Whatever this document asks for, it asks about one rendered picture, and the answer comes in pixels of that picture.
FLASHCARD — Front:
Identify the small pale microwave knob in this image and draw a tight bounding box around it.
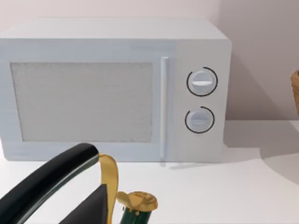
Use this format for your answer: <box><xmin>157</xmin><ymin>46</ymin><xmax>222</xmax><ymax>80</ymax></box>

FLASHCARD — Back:
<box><xmin>184</xmin><ymin>106</ymin><xmax>216</xmax><ymax>134</ymax></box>

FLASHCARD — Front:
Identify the wicker basket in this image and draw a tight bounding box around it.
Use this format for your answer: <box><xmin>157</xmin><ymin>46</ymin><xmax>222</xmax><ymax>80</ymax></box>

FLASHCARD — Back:
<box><xmin>290</xmin><ymin>70</ymin><xmax>299</xmax><ymax>116</ymax></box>

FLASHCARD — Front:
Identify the dark green and gold kettle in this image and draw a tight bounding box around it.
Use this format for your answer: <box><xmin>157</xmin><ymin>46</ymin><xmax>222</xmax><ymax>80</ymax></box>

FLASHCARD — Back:
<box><xmin>0</xmin><ymin>143</ymin><xmax>159</xmax><ymax>224</ymax></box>

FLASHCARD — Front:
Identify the pale microwave oven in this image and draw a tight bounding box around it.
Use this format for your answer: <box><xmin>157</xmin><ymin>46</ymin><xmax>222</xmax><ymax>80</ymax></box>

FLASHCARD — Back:
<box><xmin>0</xmin><ymin>18</ymin><xmax>232</xmax><ymax>164</ymax></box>

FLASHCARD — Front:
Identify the pale microwave door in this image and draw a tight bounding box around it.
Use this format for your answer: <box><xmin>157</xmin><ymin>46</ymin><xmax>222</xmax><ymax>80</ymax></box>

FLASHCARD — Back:
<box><xmin>0</xmin><ymin>39</ymin><xmax>176</xmax><ymax>163</ymax></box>

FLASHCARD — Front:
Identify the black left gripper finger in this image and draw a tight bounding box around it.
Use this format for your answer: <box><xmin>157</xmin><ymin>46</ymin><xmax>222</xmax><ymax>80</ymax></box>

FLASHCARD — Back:
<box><xmin>57</xmin><ymin>183</ymin><xmax>109</xmax><ymax>224</ymax></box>

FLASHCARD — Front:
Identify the large pale microwave knob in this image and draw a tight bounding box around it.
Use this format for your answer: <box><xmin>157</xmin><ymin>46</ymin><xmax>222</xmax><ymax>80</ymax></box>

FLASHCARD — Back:
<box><xmin>186</xmin><ymin>66</ymin><xmax>219</xmax><ymax>97</ymax></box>

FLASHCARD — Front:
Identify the pale microwave door handle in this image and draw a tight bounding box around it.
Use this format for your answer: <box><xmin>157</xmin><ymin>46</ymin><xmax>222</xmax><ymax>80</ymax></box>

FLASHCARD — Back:
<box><xmin>159</xmin><ymin>56</ymin><xmax>170</xmax><ymax>168</ymax></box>

